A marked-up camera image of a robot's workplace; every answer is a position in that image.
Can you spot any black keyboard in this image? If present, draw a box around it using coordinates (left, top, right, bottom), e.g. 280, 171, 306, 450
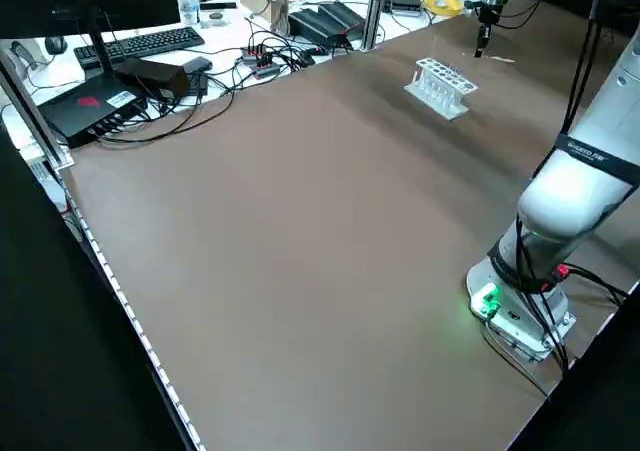
73, 26, 207, 70

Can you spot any dark brown box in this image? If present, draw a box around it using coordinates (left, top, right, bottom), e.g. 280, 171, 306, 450
114, 58, 191, 103

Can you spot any clear plastic bottle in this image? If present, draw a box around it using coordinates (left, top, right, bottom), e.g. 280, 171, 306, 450
178, 0, 202, 26

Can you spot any black base cable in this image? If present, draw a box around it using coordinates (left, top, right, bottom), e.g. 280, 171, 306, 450
479, 218, 629, 403

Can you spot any black ridged unit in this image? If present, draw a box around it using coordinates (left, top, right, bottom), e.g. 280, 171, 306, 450
288, 8, 346, 45
317, 1, 367, 35

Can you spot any black box with red logo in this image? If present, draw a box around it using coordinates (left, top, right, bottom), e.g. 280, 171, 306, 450
37, 67, 151, 150

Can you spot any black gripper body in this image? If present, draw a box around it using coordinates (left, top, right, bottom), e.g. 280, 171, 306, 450
475, 1, 503, 28

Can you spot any aluminium frame bar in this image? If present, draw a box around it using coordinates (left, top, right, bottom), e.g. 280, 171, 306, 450
0, 49, 77, 171

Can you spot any white test tube rack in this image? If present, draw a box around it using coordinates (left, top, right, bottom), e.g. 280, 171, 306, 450
403, 56, 480, 123

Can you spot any silver aluminium post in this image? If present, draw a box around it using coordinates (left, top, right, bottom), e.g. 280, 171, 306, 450
363, 0, 390, 53

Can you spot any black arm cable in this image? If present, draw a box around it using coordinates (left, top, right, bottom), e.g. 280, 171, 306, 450
562, 0, 601, 138

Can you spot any black power adapter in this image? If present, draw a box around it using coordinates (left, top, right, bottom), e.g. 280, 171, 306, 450
183, 55, 215, 98

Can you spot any light wooden box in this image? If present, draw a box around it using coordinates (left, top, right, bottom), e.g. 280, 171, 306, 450
238, 0, 292, 36

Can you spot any long black looped cable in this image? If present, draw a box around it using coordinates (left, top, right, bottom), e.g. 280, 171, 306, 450
97, 84, 237, 145

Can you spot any yellow coiled cable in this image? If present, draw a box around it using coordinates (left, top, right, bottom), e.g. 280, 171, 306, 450
421, 0, 465, 19

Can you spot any black monitor stand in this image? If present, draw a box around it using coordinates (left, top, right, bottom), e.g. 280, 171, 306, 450
74, 18, 119, 77

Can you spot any grey usb hub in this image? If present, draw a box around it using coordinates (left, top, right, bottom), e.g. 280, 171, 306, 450
241, 42, 282, 80

